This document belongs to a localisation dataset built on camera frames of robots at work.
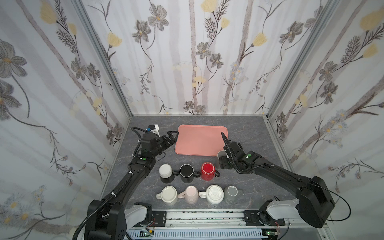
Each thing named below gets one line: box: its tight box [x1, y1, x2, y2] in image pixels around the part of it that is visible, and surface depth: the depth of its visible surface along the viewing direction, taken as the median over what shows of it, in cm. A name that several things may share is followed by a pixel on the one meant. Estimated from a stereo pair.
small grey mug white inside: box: [223, 185, 238, 204], surface depth 76 cm
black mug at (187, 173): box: [179, 163, 201, 184], surface depth 84 cm
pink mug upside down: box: [178, 185, 199, 205], surface depth 76 cm
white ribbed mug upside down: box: [198, 184, 224, 205], surface depth 76 cm
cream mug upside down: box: [155, 185, 178, 205], surface depth 77 cm
